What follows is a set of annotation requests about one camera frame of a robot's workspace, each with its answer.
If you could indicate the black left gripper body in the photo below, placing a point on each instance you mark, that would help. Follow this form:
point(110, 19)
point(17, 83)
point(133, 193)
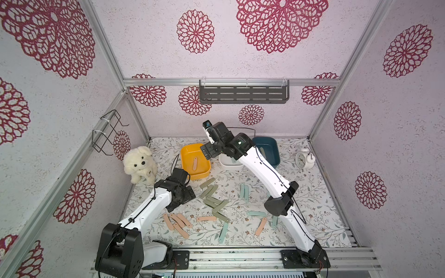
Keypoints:
point(185, 196)

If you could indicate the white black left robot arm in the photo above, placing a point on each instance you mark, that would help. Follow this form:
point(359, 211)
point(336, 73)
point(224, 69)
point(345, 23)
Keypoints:
point(121, 252)

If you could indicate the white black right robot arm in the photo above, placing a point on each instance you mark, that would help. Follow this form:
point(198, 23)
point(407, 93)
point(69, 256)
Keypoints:
point(281, 201)

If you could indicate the white plush dog toy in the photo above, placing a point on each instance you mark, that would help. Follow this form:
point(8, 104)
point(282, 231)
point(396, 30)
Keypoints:
point(140, 165)

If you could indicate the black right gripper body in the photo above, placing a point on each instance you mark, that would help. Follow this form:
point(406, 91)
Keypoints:
point(210, 150)

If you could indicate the grey wall shelf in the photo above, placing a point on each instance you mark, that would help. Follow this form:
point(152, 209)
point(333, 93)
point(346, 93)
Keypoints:
point(243, 92)

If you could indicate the white twin-bell alarm clock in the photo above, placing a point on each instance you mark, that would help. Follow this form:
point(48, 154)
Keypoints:
point(305, 159)

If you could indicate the white plastic storage box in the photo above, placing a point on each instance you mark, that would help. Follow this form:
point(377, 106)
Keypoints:
point(230, 164)

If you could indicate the black wire wall rack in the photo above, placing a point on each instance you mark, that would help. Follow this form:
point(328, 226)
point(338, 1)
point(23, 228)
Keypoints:
point(100, 137)

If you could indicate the yellow plastic storage box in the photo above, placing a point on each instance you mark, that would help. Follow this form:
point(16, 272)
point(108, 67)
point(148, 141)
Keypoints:
point(187, 155)

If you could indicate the teal plastic storage box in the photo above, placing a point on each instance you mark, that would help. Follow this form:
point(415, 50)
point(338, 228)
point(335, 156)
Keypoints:
point(270, 146)

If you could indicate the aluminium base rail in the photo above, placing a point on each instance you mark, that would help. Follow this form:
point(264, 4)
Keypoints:
point(271, 259)

